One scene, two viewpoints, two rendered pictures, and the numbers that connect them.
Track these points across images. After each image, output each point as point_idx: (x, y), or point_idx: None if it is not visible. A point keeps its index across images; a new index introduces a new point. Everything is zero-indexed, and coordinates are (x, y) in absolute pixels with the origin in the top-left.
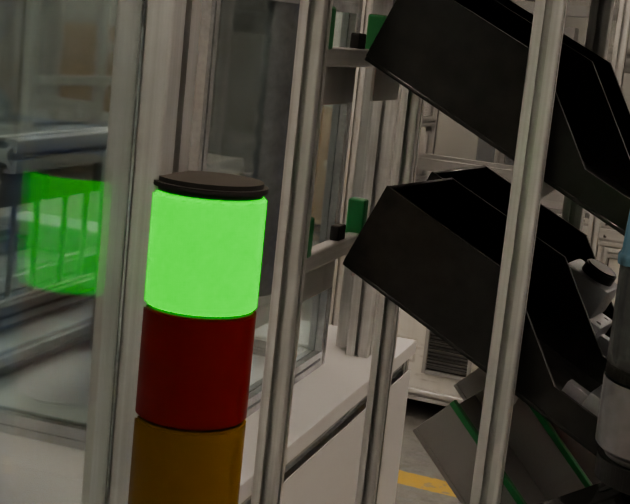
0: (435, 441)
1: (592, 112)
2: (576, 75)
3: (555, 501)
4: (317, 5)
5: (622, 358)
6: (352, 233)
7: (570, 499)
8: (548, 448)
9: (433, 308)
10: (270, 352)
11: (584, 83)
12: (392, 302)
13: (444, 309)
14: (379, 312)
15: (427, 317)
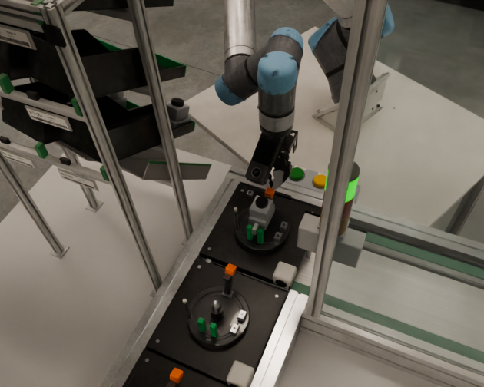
0: (149, 175)
1: (93, 45)
2: (82, 38)
3: (259, 150)
4: (94, 101)
5: (283, 112)
6: (49, 157)
7: (264, 147)
8: None
9: (137, 147)
10: (129, 207)
11: (86, 38)
12: (8, 163)
13: (139, 143)
14: (6, 170)
15: (136, 150)
